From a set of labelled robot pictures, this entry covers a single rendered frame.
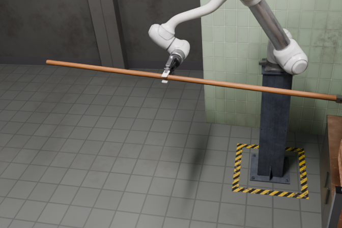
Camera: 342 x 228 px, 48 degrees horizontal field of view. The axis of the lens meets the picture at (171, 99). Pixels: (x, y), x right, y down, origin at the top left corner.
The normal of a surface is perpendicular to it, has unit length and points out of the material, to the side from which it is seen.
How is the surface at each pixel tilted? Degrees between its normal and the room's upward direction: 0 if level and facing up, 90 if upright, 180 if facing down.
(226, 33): 90
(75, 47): 90
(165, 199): 0
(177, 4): 90
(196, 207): 0
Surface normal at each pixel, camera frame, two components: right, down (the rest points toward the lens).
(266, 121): -0.22, 0.56
